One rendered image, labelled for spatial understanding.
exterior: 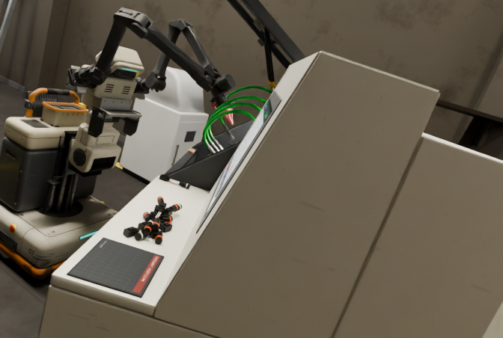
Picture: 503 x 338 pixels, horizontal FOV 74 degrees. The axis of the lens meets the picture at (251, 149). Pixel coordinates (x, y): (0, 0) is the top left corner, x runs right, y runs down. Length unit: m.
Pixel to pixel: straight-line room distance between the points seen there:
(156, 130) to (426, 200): 3.17
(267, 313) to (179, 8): 4.22
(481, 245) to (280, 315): 0.40
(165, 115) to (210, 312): 2.93
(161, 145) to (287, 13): 1.97
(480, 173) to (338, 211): 0.26
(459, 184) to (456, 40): 3.02
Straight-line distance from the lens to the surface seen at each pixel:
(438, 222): 0.72
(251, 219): 0.64
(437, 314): 0.82
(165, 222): 1.02
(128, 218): 1.04
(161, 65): 2.14
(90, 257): 0.87
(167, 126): 3.54
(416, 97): 0.64
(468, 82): 3.63
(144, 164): 3.76
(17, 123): 2.31
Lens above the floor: 1.48
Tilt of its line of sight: 12 degrees down
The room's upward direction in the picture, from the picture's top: 19 degrees clockwise
